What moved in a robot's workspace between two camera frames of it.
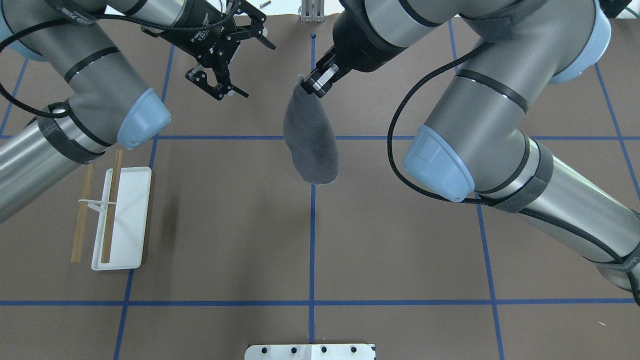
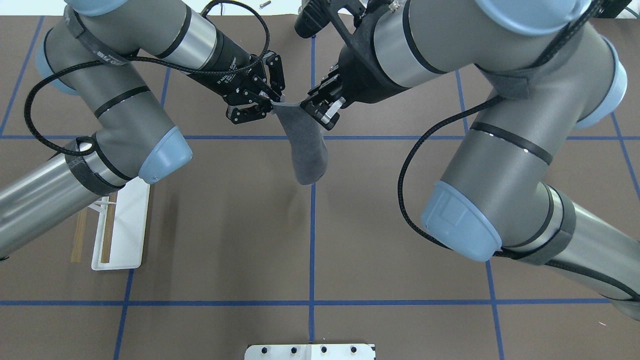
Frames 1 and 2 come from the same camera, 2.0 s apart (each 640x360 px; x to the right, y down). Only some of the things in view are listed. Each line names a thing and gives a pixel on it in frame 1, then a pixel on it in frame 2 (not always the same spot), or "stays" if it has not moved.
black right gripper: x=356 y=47 → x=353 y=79
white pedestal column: x=340 y=351 stays
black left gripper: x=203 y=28 → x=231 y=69
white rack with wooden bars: x=121 y=221 stays
